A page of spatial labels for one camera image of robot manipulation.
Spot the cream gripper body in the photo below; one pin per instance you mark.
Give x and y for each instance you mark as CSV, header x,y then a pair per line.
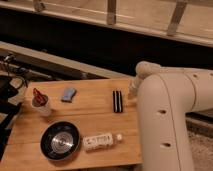
x,y
133,87

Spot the black white striped eraser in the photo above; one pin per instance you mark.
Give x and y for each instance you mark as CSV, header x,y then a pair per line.
x,y
117,102

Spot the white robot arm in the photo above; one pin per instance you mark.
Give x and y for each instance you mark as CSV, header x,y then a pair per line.
x,y
165,95

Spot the white labelled plastic bottle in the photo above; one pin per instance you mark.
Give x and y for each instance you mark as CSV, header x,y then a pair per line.
x,y
101,141

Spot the black metal bowl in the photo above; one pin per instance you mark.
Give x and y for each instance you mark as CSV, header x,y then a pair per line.
x,y
60,141

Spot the white cup with red item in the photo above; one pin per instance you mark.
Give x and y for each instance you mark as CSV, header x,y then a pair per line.
x,y
41,103

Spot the metal railing post middle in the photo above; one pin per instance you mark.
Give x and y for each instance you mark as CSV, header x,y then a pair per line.
x,y
111,12

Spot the metal railing post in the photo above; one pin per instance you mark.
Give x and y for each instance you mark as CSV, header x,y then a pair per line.
x,y
176,17
111,12

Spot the metal railing post right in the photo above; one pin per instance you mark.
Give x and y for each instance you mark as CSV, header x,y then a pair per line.
x,y
176,17

